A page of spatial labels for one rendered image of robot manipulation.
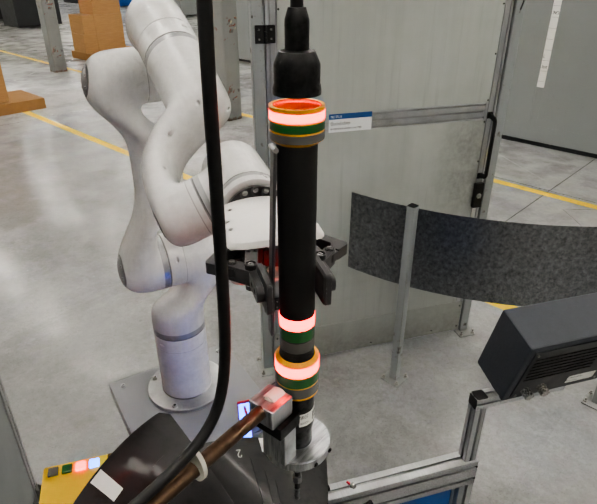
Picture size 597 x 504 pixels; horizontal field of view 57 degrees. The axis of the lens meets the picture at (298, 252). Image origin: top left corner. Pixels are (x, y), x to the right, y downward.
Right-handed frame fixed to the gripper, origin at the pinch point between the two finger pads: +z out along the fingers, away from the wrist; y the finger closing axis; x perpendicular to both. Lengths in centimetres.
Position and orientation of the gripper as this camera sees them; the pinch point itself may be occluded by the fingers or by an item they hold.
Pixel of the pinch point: (293, 285)
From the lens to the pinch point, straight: 49.1
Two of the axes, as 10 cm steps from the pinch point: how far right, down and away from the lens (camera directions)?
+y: -9.6, 1.3, -2.5
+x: 0.0, -8.8, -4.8
